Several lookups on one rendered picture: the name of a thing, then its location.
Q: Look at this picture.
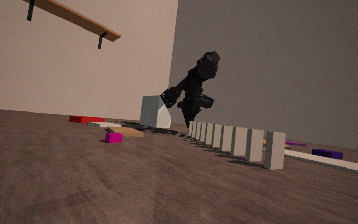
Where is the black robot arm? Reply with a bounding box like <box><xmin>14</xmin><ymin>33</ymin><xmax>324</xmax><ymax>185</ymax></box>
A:
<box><xmin>160</xmin><ymin>51</ymin><xmax>220</xmax><ymax>109</ymax></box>

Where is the red flat block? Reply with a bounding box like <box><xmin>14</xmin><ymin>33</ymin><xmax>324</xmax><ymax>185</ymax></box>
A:
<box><xmin>69</xmin><ymin>116</ymin><xmax>105</xmax><ymax>123</ymax></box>

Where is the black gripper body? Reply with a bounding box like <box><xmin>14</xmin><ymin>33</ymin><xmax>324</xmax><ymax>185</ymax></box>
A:
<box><xmin>177</xmin><ymin>83</ymin><xmax>210</xmax><ymax>109</ymax></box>

